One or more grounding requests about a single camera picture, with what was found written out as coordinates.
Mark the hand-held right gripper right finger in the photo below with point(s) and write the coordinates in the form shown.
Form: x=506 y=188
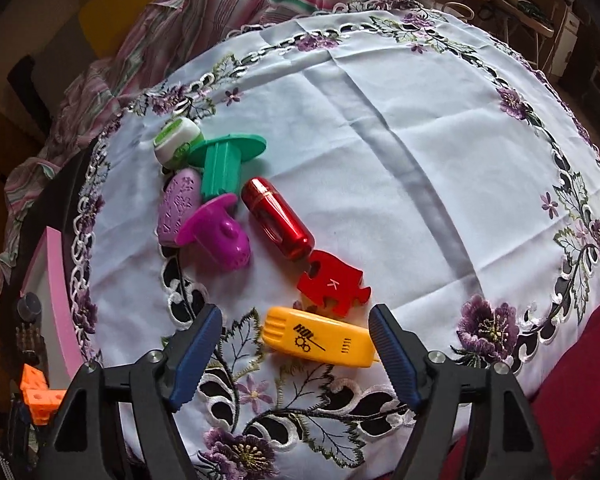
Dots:
x=395 y=355

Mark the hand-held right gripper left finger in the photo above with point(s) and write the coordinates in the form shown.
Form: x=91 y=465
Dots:
x=200 y=355

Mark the yellow plastic toy with print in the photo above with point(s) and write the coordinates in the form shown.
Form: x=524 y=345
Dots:
x=320 y=337

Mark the magenta plastic plunger toy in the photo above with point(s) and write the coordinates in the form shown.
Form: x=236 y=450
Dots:
x=220 y=240

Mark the purple oval patterned case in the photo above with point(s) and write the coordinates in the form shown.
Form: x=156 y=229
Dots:
x=177 y=205

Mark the pink tray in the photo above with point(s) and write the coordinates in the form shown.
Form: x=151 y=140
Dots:
x=52 y=290

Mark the green plastic plunger toy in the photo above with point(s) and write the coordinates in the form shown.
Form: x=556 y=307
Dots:
x=220 y=170

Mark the green and white round toy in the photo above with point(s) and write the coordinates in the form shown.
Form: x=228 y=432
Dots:
x=177 y=140

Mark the red puzzle piece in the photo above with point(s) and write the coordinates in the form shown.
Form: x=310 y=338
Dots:
x=332 y=282

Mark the red metallic capsule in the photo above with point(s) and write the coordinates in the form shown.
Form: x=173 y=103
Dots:
x=277 y=217

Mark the orange perforated block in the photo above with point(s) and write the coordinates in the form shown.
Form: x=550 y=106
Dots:
x=37 y=395

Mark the grey round cup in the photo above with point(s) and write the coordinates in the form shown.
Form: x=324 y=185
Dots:
x=29 y=307

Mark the dark red cloth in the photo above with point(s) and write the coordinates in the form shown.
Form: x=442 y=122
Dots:
x=580 y=400

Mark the white embroidered floral tablecloth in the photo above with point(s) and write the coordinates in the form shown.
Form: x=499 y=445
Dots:
x=390 y=160

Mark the pink green striped cloth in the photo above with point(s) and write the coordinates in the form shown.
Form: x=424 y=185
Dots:
x=180 y=20

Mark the yellow chair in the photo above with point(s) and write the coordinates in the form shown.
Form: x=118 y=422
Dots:
x=125 y=10

